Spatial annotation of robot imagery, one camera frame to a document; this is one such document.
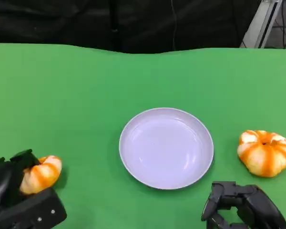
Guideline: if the black floor cable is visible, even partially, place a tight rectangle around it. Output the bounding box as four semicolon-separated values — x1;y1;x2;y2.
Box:
274;0;286;50

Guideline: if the black backdrop curtain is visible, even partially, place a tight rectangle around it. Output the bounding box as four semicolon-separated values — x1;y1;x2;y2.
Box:
0;0;263;54

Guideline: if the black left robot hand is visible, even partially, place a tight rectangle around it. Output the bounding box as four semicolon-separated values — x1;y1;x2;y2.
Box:
0;149;41;210

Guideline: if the green table cloth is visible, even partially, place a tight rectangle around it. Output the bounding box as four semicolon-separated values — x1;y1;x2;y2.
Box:
0;42;286;229

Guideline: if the aluminium frame post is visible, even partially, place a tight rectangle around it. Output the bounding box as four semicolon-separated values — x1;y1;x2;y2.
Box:
239;0;283;49

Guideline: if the lilac plate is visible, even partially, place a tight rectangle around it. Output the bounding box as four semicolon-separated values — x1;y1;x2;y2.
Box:
119;107;215;190

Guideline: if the orange and white bread roll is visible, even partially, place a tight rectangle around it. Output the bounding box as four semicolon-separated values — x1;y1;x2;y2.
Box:
237;130;286;178
19;155;62;195

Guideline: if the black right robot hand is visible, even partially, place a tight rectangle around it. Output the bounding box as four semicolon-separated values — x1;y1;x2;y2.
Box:
201;181;286;229

